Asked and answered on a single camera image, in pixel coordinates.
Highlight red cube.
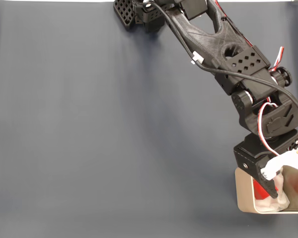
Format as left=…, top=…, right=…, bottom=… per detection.
left=252, top=180, right=279, bottom=200

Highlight beige metal box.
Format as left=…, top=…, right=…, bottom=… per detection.
left=234, top=166, right=298, bottom=214

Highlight white crumpled paper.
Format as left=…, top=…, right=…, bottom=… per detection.
left=254, top=173, right=291, bottom=213

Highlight dark grey table mat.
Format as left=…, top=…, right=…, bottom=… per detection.
left=0, top=1, right=298, bottom=238

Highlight white mounted camera board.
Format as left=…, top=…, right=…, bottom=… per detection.
left=261, top=139, right=298, bottom=181

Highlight red white servo wire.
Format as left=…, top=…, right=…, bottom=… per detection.
left=257, top=101, right=281, bottom=157
left=272, top=46, right=286, bottom=73

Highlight black camera cable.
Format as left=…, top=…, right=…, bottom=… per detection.
left=149, top=0, right=298, bottom=115

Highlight white cable tie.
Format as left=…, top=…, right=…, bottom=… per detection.
left=190, top=51, right=204, bottom=65

